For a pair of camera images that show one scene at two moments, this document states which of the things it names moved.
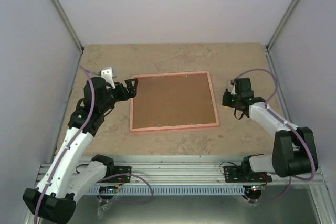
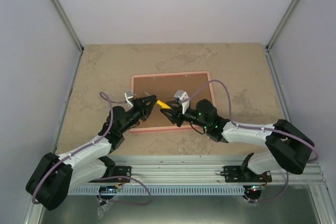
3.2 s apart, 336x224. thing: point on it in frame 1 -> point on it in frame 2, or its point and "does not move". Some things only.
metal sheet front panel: [279, 204] does not move
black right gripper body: [227, 102] -> [201, 124]
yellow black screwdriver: [227, 90] -> [163, 104]
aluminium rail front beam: [192, 171] does not move
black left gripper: [132, 92] -> [139, 104]
